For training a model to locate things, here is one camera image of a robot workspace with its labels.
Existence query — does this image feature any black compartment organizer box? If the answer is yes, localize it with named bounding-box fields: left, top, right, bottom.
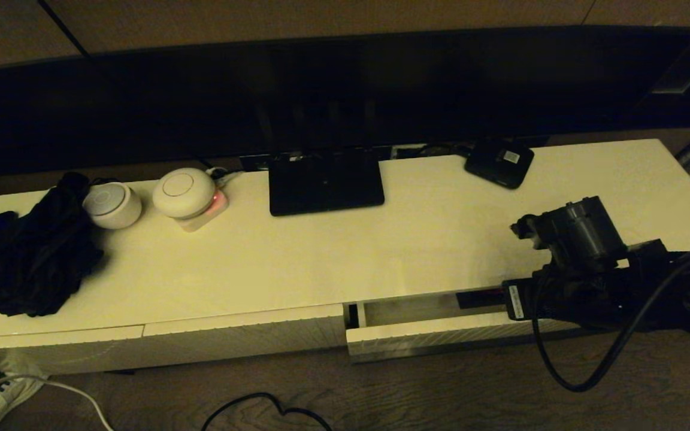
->
left=456, top=287, right=507, bottom=310

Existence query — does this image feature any white pull-out drawer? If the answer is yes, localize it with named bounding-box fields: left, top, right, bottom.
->
left=345, top=286, right=585, bottom=364

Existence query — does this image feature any white TV cabinet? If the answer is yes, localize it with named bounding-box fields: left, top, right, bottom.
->
left=0, top=139, right=690, bottom=377

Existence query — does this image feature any white beadboard cabinet door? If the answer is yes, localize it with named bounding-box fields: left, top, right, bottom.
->
left=0, top=325, right=146, bottom=377

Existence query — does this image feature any black set-top box white label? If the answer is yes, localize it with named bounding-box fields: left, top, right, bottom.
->
left=464, top=139, right=535, bottom=190

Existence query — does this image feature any black router with antennas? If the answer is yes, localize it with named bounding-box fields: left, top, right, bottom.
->
left=258, top=103, right=385, bottom=217

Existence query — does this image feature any white base pink light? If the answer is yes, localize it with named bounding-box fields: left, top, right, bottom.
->
left=176, top=190, right=229, bottom=233

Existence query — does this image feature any white dome shaped device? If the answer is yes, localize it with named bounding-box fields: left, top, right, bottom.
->
left=152, top=168, right=217, bottom=220

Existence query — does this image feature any small white cylinder speaker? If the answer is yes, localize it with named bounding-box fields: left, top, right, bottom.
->
left=83, top=183, right=143, bottom=230

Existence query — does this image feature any black flat screen television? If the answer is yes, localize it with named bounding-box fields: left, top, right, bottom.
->
left=0, top=25, right=690, bottom=180

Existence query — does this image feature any black crumpled cloth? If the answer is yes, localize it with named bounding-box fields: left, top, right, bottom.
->
left=0, top=172, right=106, bottom=318

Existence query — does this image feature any white sneaker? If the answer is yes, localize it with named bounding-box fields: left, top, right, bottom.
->
left=0, top=372, right=46, bottom=431

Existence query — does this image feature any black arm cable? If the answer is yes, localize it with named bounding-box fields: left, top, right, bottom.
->
left=531, top=245, right=690, bottom=393

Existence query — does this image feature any black cable bundle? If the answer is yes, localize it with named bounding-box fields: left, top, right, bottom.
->
left=390, top=142, right=471, bottom=161

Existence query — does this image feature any dark wall frame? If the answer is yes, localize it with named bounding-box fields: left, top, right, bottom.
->
left=624, top=0, right=690, bottom=129

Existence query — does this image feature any black power cable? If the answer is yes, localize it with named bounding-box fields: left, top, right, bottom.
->
left=201, top=392, right=334, bottom=431

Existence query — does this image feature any thick white cable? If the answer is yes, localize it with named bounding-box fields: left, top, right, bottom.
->
left=0, top=302, right=115, bottom=431

